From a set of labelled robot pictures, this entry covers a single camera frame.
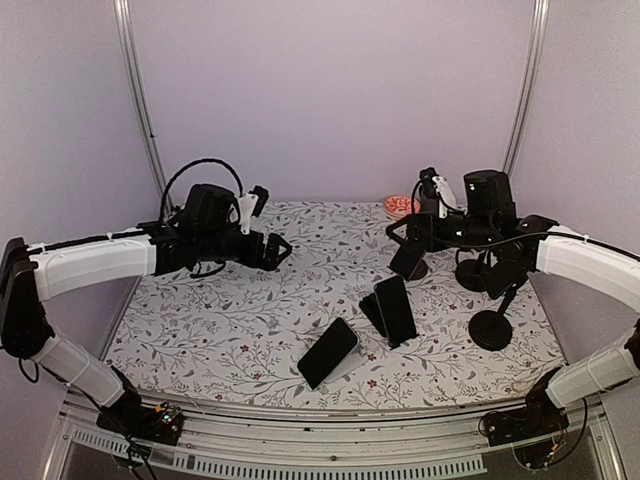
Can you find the white phone stand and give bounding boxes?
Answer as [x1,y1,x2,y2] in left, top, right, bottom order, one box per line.
[306,346,368,391]

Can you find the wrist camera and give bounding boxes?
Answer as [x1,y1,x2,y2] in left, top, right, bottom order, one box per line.
[418,167,458,219]
[238,185,269,235]

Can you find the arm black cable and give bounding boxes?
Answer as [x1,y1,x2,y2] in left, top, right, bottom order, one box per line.
[158,158,246,221]
[449,224,640,261]

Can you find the red white patterned bowl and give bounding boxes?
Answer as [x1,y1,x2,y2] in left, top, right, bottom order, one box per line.
[383,195,420,220]

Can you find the aluminium frame post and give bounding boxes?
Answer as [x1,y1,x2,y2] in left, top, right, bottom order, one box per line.
[502,0,550,177]
[113,0,167,196]

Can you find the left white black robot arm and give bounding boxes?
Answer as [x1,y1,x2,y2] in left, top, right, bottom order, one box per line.
[1,184,292,434]

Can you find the black phone blue edge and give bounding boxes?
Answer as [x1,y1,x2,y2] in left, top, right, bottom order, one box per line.
[374,275,417,348]

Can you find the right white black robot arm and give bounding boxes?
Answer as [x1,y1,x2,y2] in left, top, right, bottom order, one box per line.
[386,168,639,351]

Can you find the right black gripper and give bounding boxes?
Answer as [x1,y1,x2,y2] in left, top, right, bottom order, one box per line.
[386,211,496,254]

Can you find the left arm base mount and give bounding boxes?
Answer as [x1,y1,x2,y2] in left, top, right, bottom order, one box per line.
[96,399,184,446]

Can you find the black round base phone stand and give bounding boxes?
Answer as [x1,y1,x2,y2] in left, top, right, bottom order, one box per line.
[398,249,429,281]

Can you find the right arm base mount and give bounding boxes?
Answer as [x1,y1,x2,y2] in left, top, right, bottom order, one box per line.
[478,367,569,470]

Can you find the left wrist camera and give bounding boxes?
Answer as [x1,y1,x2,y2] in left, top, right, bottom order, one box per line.
[238,185,269,235]

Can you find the floral patterned table mat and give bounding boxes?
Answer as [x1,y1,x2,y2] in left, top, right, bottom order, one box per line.
[106,202,564,410]

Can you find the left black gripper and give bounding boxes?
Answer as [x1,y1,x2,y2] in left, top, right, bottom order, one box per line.
[198,228,294,271]

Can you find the black phone on round stand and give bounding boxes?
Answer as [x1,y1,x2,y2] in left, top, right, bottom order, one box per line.
[389,247,428,281]

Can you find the right aluminium frame post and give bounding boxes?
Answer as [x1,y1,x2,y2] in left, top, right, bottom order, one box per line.
[502,0,550,177]

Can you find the black folding phone stand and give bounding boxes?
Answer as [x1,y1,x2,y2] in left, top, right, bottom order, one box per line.
[358,293,418,349]

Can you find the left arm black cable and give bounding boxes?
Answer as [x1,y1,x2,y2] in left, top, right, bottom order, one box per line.
[158,158,246,221]

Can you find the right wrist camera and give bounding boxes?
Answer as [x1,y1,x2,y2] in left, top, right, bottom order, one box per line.
[418,167,458,219]

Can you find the black phone silver edge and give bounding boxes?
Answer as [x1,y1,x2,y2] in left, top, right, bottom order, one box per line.
[297,318,359,390]

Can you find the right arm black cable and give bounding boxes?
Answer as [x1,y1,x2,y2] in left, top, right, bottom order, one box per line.
[449,224,640,261]

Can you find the front aluminium rail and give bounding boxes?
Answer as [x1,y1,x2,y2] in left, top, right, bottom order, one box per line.
[43,392,625,479]

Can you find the black tall round-base stand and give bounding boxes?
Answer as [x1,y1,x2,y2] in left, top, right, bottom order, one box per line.
[468,281,522,352]

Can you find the left aluminium frame post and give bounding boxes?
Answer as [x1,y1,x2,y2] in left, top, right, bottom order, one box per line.
[113,0,167,196]

